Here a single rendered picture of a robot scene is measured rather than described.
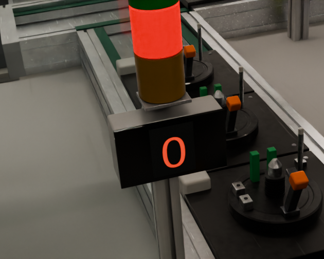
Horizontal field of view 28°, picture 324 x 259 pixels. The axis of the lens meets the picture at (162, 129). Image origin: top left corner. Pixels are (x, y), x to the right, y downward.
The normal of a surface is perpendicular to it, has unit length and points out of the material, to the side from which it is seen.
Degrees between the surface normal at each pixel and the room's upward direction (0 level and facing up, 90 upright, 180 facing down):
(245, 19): 90
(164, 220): 90
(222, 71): 0
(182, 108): 0
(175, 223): 90
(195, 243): 0
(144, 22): 90
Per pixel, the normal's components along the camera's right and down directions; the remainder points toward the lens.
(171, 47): 0.53, 0.38
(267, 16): 0.26, 0.46
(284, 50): -0.08, -0.87
